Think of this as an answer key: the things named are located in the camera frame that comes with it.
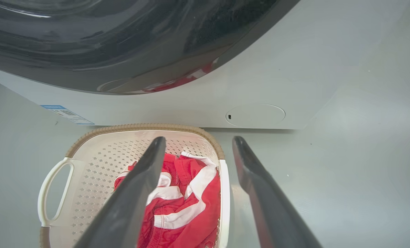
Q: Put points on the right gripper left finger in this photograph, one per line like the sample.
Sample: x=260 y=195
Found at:
x=129 y=203

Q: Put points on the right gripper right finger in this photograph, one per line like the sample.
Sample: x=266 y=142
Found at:
x=270 y=206

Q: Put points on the cream perforated laundry basket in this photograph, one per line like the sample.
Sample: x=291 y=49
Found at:
x=94 y=165

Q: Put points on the red and white garment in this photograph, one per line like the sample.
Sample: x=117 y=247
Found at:
x=187 y=206

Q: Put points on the blue energy label sticker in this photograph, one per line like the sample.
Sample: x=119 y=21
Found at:
x=68 y=114

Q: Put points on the white front-load washing machine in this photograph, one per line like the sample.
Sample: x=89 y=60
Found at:
x=277 y=69

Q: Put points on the black round washer door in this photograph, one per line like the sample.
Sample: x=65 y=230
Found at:
x=105 y=41

